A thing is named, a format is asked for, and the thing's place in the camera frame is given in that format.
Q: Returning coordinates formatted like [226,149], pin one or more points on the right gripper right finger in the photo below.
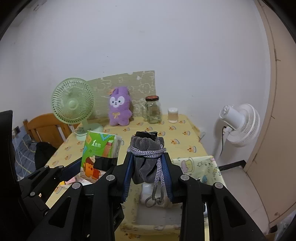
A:
[227,219]

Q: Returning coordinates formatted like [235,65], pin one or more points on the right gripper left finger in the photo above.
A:
[90,212]

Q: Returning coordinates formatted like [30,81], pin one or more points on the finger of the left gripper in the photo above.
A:
[104,163]
[38,186]

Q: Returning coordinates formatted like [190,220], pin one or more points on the green tissue pack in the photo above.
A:
[98,145]

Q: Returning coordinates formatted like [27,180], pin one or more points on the grey drawstring pouch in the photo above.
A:
[147,149]

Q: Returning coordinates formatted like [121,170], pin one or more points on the black garment on chair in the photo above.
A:
[44,151]

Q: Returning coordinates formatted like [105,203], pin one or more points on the blue plaid pillow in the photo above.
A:
[25,157]

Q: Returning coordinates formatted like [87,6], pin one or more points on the yellow cartoon storage box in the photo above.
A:
[141,220]

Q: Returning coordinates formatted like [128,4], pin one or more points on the purple plush bunny toy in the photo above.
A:
[119,107]

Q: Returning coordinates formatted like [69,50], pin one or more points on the wooden chair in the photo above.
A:
[47,128]

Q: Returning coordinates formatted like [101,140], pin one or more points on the beige door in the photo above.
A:
[271,166]

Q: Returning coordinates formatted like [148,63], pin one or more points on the glass jar with lid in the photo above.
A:
[151,110]

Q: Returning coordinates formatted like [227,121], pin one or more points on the green desk fan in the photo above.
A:
[72,103]

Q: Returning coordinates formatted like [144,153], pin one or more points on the yellow patterned tablecloth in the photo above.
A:
[181,141]

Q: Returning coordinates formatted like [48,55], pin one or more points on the cotton swab container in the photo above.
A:
[173,115]

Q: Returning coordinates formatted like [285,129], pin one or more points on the beige cartoon board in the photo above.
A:
[140,85]

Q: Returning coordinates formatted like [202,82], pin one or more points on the white standing fan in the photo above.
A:
[241,126]

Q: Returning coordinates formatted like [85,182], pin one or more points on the wall power socket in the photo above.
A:
[17,130]

